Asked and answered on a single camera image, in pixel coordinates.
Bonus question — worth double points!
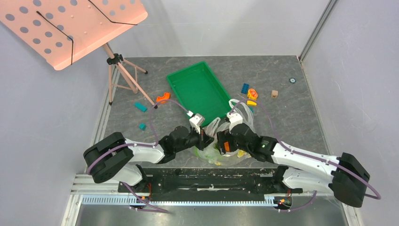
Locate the orange fake fruit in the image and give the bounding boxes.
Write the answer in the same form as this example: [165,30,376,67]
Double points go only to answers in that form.
[223,141,230,153]

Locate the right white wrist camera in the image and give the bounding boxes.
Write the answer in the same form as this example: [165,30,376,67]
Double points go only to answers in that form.
[226,113,243,132]

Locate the yellow lego brick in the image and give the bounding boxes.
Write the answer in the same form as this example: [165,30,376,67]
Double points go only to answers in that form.
[247,100,257,106]

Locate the green plastic tray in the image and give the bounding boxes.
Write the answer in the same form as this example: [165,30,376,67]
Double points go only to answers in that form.
[167,61,231,126]

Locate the small wooden cube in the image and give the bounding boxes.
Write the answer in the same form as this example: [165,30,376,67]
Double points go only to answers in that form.
[271,90,279,98]

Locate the aluminium frame rail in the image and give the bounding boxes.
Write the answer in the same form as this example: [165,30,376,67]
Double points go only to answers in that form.
[62,174,364,226]

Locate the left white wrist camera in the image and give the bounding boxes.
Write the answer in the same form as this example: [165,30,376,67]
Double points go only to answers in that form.
[187,111,205,134]

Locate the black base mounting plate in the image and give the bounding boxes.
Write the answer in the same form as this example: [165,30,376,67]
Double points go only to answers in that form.
[131,167,303,202]

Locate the small teal cube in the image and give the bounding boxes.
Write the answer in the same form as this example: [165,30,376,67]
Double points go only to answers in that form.
[139,123,146,130]

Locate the blue lego brick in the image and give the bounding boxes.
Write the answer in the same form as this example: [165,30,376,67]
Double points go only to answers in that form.
[241,83,249,94]

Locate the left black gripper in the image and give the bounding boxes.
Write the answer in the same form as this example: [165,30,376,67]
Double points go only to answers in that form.
[175,125,215,153]

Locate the pink tripod stand legs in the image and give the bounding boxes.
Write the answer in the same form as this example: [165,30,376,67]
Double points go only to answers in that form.
[102,43,155,105]

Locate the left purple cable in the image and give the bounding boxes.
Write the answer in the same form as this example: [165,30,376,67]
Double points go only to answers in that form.
[87,99,194,214]

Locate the pink perforated music stand desk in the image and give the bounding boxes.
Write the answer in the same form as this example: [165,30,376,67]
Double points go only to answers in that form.
[0,0,148,71]

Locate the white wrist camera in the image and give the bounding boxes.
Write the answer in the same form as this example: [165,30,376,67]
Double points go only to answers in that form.
[226,113,243,132]
[187,111,205,134]

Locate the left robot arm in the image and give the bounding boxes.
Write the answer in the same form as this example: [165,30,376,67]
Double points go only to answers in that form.
[83,126,214,192]

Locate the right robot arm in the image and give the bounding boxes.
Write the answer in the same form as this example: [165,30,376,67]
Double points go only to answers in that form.
[216,123,370,208]

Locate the teal rectangular block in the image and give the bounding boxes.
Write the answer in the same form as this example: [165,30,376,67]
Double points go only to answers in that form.
[134,102,148,112]

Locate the clear plastic bag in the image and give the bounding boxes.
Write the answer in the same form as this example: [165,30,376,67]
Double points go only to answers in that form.
[192,117,250,166]

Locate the green fake fruit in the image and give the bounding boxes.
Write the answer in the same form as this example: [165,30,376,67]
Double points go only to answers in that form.
[194,148,213,160]

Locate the orange curved toy piece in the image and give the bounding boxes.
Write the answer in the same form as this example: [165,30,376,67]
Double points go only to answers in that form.
[156,92,171,104]

